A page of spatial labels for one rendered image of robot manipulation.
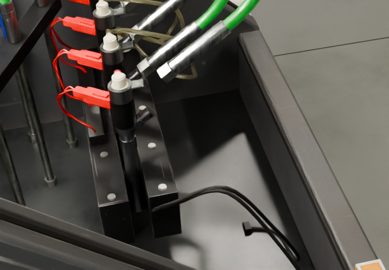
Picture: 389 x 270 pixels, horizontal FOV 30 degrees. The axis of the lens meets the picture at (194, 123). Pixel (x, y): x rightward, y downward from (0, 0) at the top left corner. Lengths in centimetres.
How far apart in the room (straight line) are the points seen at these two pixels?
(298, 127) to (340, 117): 149
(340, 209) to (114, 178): 29
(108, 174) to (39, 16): 24
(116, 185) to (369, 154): 156
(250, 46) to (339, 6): 192
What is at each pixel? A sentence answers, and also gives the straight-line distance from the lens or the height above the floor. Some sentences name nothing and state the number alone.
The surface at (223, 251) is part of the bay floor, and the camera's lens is 103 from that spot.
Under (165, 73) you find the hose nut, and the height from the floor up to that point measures 113.
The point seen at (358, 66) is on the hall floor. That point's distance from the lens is 275.
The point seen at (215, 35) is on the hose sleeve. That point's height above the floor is 117.
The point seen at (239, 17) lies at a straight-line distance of 81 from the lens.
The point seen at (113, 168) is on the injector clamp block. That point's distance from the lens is 94.
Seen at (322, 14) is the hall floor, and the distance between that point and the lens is 303.
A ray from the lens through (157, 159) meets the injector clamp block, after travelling 95.
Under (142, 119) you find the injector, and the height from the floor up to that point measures 107.
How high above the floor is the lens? 163
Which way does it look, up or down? 41 degrees down
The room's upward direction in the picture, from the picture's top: 4 degrees counter-clockwise
